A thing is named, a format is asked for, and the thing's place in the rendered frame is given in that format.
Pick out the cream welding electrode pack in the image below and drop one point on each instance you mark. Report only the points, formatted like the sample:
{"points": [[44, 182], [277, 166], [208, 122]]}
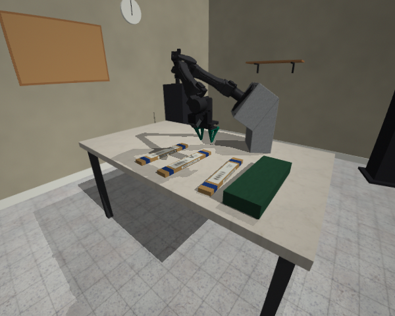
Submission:
{"points": [[160, 154]]}

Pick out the white welding electrode pack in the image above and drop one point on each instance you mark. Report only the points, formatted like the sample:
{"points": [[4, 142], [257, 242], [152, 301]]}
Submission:
{"points": [[211, 185], [183, 163]]}

